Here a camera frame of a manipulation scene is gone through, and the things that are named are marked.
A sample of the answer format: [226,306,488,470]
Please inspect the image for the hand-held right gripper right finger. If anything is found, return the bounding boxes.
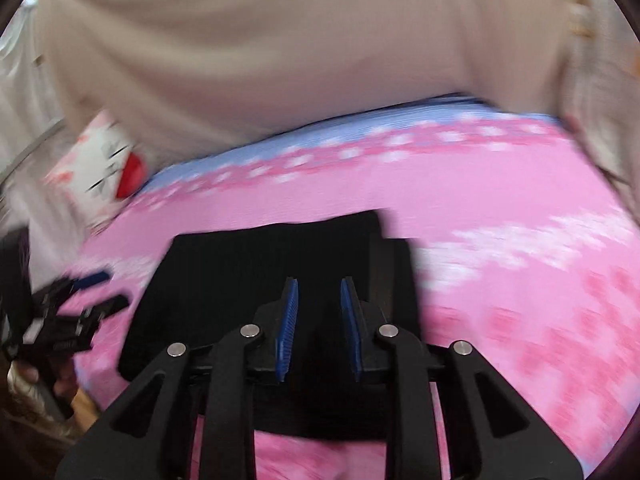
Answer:
[340,276,584,480]

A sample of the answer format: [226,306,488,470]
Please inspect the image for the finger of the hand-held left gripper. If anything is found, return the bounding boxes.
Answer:
[62,270,114,295]
[77,294,132,323]

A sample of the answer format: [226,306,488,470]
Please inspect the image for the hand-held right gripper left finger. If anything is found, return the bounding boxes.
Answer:
[55,276,301,480]

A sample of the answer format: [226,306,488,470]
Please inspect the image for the black pants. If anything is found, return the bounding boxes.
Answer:
[117,209,437,444]

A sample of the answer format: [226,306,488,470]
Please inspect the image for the person's left forearm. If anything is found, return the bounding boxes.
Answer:
[0,377,101,461]

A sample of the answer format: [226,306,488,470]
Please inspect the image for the person's left hand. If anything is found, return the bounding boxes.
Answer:
[9,357,80,403]

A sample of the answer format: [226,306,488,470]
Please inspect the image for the white cartoon face pillow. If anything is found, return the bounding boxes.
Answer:
[42,109,149,235]

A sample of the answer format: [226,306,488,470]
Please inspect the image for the pink rose print bedsheet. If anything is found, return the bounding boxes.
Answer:
[74,92,640,480]

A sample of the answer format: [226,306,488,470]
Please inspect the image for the white curtain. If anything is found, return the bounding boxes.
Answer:
[0,0,68,243]

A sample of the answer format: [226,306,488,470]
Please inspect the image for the beige quilt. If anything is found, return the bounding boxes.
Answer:
[34,0,582,172]

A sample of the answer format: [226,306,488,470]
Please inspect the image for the pale floral blanket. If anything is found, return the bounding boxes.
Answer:
[559,0,640,198]

